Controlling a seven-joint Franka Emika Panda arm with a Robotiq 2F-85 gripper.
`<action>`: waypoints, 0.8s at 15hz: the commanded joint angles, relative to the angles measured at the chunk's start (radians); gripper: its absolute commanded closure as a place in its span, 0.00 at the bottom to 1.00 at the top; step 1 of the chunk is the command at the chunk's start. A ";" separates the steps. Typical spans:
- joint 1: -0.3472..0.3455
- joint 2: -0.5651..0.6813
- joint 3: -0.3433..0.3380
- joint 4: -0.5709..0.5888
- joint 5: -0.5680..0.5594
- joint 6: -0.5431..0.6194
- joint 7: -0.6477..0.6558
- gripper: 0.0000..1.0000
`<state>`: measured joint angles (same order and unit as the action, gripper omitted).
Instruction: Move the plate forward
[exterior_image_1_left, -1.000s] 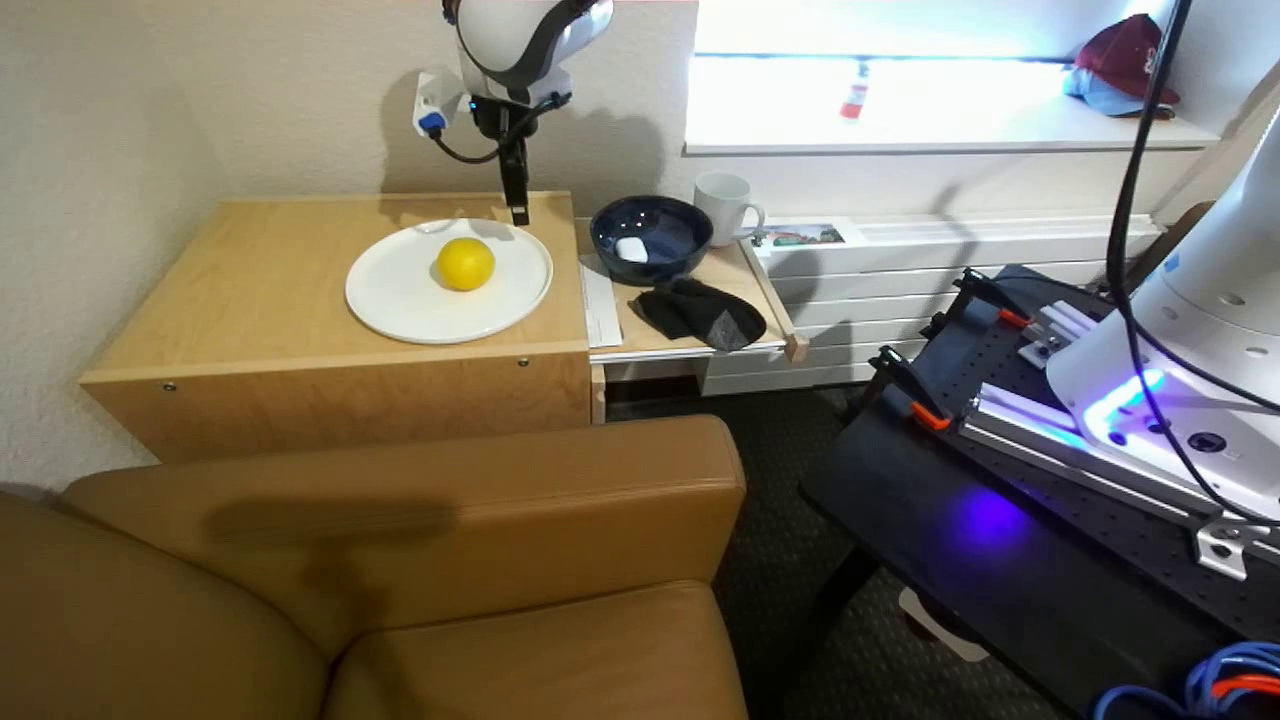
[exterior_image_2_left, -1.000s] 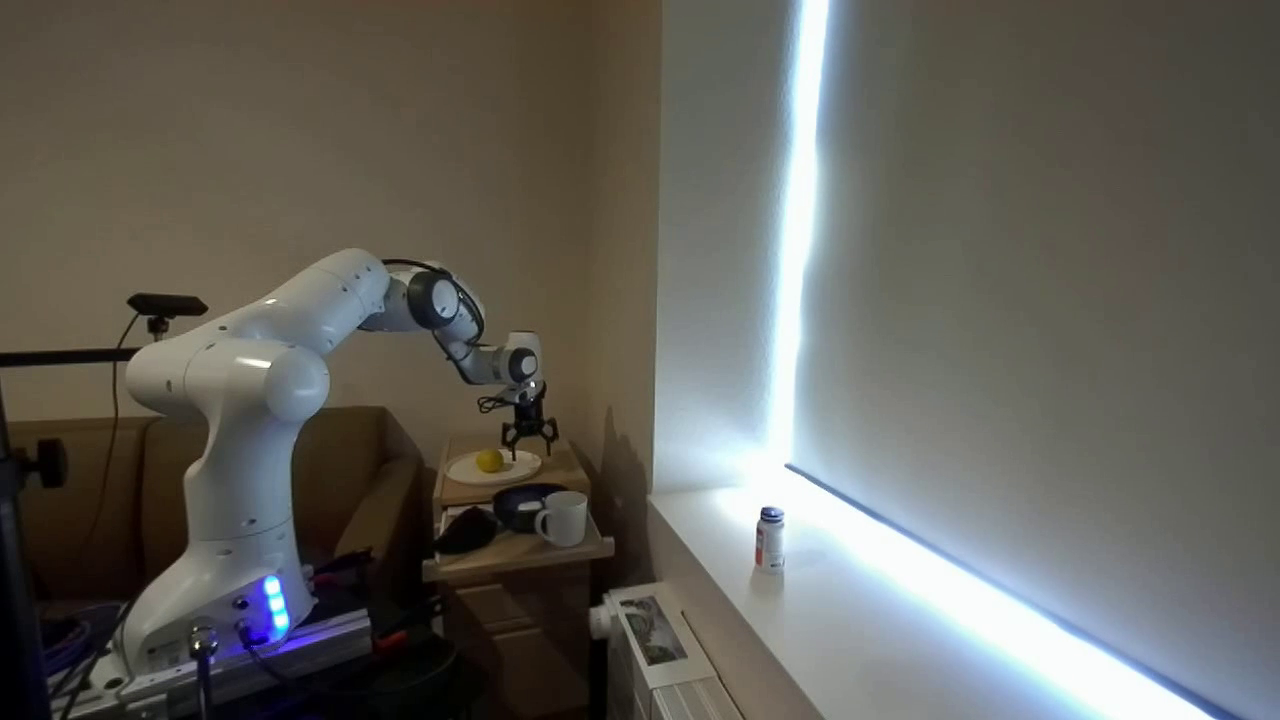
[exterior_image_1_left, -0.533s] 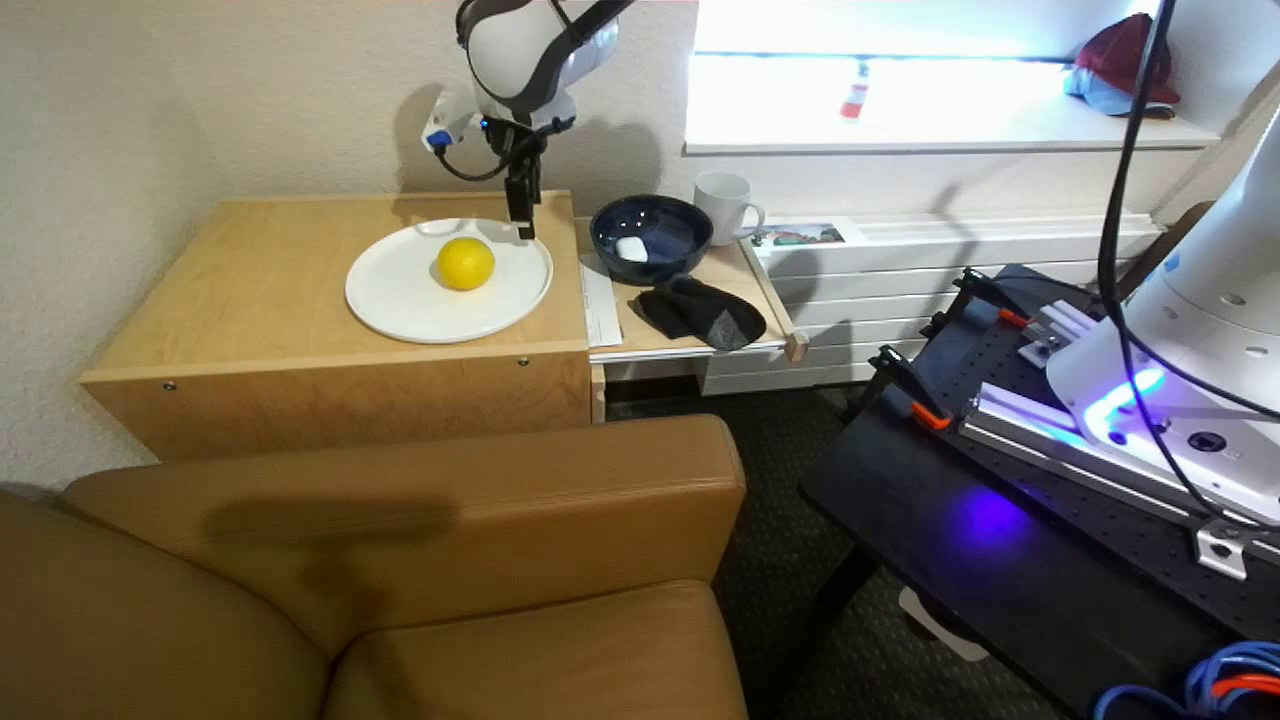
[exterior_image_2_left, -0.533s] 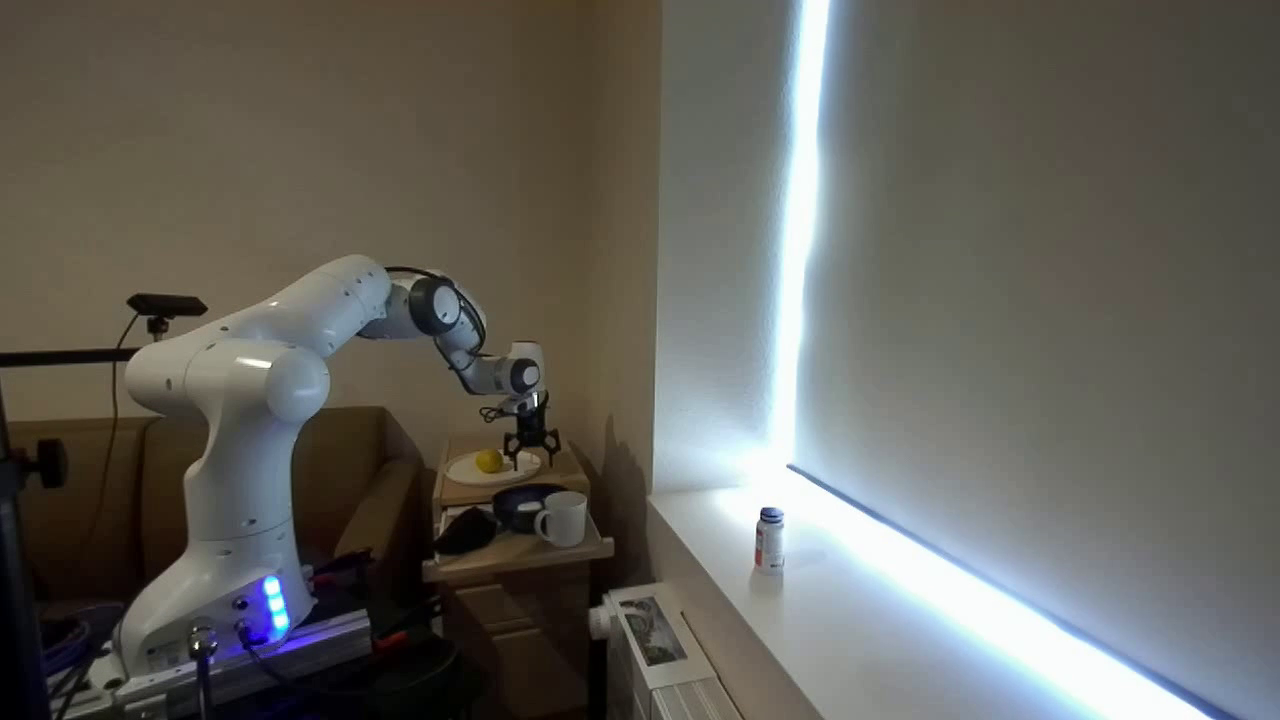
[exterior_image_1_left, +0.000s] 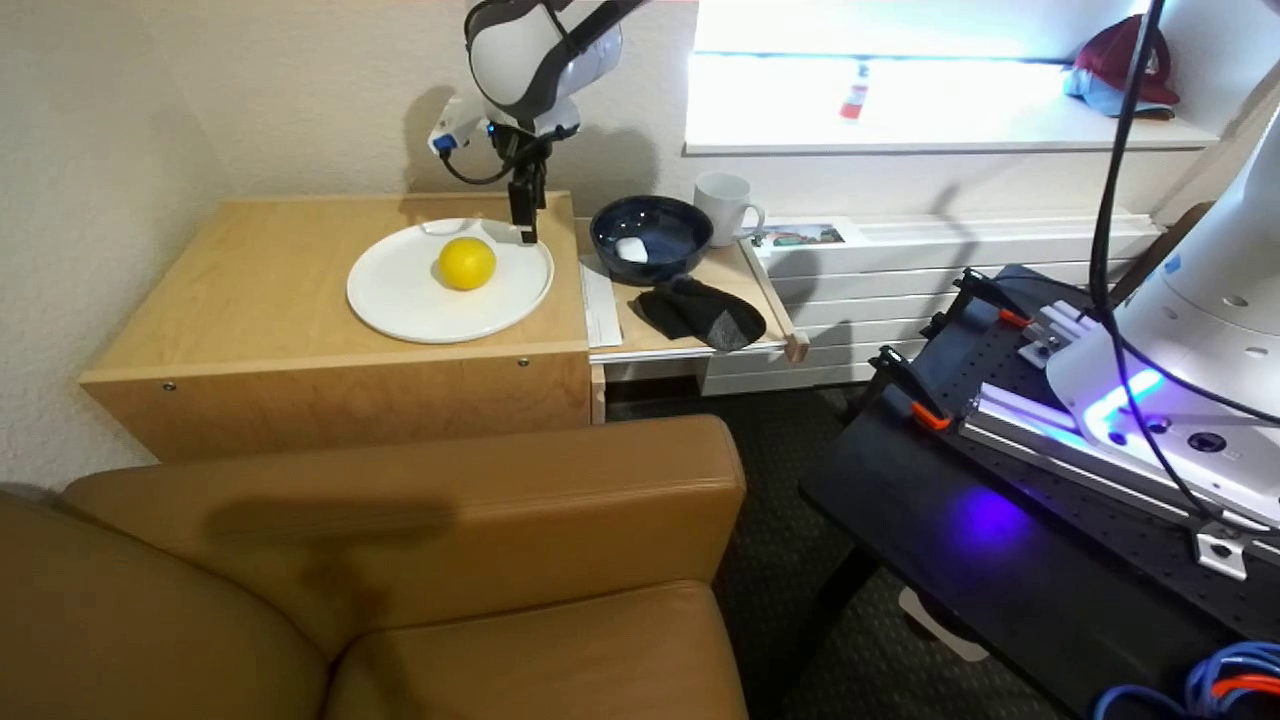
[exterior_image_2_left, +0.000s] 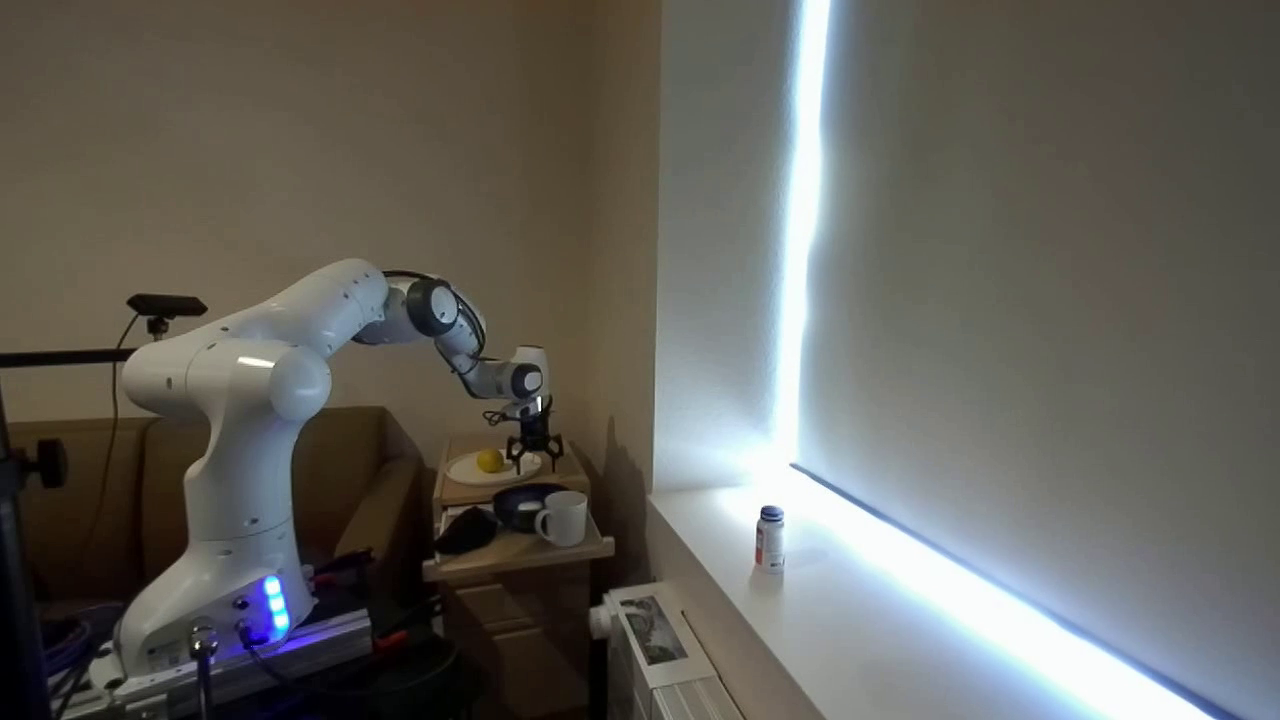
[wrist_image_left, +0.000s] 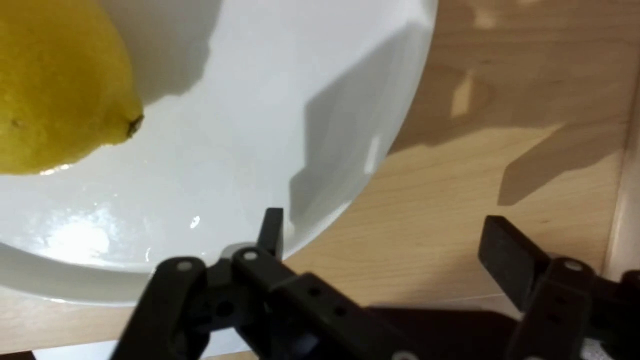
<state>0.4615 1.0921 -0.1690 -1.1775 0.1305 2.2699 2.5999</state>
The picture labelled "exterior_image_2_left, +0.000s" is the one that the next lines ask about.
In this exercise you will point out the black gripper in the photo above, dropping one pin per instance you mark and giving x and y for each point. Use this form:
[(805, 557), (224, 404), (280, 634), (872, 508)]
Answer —
[(535, 429)]

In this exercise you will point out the white round plate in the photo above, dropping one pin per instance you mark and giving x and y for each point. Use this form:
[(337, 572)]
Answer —
[(467, 469)]

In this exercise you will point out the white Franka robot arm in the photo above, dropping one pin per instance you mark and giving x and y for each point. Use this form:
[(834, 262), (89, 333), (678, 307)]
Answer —
[(243, 401)]

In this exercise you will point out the yellow lemon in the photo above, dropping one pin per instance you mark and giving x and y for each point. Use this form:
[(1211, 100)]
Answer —
[(490, 460)]

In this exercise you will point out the black bowl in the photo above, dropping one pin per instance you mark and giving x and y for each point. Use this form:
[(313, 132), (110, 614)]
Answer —
[(513, 505)]

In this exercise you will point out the white ceramic mug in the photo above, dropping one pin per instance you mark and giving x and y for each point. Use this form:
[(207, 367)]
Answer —
[(567, 518)]

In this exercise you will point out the black rounded object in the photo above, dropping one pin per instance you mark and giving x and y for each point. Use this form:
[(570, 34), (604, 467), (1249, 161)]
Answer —
[(467, 528)]

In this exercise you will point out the small wooden side table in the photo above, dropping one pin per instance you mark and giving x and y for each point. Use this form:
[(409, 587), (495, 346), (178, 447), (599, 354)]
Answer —
[(513, 557)]

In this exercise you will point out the large brown cardboard box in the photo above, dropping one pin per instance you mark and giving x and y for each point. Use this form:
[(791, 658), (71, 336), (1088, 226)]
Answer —
[(355, 467)]

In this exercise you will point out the white radiator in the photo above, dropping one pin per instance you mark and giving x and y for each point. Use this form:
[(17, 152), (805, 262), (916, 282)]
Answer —
[(661, 653)]

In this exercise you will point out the small white bottle dark cap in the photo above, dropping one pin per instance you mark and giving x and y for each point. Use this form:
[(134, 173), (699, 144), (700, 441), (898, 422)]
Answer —
[(770, 544)]

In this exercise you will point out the black horizontal pole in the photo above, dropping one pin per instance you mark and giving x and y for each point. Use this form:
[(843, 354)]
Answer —
[(61, 357)]

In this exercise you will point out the wide grey window blind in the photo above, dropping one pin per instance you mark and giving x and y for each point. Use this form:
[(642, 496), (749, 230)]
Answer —
[(1053, 293)]

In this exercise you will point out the aluminium robot base mount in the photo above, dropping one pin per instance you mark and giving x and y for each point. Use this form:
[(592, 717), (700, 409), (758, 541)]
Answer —
[(306, 653)]

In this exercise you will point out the black camera on stand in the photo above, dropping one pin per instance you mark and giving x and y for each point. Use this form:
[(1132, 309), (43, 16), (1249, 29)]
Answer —
[(164, 307)]

